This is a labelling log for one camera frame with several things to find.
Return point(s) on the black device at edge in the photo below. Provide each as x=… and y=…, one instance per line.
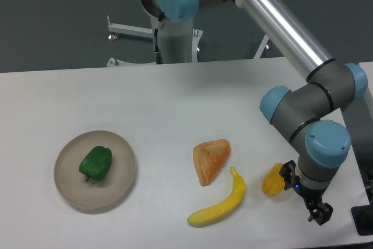
x=362, y=216

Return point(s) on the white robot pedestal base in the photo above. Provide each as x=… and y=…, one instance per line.
x=221, y=33

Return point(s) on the green bell pepper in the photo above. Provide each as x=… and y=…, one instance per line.
x=96, y=163

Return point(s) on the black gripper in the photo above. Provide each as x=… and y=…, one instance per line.
x=311, y=191

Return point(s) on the yellow bell pepper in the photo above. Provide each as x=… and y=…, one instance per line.
x=273, y=183

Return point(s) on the yellow banana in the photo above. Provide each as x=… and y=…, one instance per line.
x=215, y=213

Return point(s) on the orange triangular bread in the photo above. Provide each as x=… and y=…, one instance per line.
x=209, y=157

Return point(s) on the beige round plate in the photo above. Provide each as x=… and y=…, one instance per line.
x=95, y=196

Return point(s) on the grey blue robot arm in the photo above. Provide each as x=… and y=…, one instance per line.
x=299, y=116

